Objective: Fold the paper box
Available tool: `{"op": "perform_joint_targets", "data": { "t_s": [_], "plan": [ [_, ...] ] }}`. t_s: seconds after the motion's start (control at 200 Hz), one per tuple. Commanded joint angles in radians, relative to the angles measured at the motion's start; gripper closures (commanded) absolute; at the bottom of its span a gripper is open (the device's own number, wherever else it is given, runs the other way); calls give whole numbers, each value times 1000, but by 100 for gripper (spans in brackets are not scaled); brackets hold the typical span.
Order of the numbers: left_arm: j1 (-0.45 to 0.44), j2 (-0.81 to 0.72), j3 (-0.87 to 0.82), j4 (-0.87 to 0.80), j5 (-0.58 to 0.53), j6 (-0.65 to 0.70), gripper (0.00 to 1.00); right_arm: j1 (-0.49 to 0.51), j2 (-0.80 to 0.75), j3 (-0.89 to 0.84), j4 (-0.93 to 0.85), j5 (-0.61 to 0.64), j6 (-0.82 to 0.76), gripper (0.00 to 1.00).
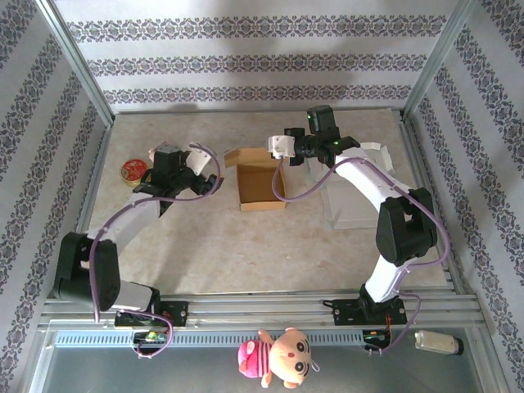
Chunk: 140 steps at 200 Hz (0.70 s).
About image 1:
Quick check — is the perforated metal cable duct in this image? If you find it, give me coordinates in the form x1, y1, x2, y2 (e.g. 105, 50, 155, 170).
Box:
52, 330, 394, 349

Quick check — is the red round tin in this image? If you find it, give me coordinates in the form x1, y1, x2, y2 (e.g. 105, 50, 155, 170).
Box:
119, 158, 151, 188

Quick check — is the white and teal cardboard box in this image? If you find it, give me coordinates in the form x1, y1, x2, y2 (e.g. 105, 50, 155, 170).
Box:
309, 141, 395, 231

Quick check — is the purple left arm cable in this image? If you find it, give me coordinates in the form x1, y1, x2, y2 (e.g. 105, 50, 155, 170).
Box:
90, 142, 225, 361

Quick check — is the brown cardboard box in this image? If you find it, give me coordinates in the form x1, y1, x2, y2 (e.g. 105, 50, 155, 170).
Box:
223, 147, 287, 213

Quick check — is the white bottle with black cap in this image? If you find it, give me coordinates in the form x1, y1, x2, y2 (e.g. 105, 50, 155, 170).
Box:
413, 329, 464, 356

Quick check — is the aluminium corner post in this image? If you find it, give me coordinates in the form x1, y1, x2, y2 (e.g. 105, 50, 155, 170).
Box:
403, 0, 478, 120
34, 0, 115, 128

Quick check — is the pink plush doll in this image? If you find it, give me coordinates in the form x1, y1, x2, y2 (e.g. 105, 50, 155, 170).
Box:
237, 327, 321, 390

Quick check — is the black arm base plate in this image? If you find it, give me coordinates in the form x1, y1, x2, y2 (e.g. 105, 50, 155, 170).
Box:
323, 297, 409, 328
114, 300, 190, 328

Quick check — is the small circuit board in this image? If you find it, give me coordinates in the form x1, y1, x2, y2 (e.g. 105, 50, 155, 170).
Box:
130, 330, 169, 345
362, 329, 392, 343

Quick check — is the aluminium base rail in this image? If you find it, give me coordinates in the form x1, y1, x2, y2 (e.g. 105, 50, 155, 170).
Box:
38, 288, 490, 332

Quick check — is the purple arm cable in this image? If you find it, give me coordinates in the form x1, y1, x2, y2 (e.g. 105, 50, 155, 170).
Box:
271, 155, 454, 357
90, 142, 225, 361

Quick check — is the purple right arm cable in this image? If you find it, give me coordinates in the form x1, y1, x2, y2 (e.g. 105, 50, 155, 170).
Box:
271, 155, 454, 357

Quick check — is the aluminium side rail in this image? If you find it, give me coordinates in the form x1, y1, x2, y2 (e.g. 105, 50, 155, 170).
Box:
56, 122, 114, 300
395, 108, 468, 296

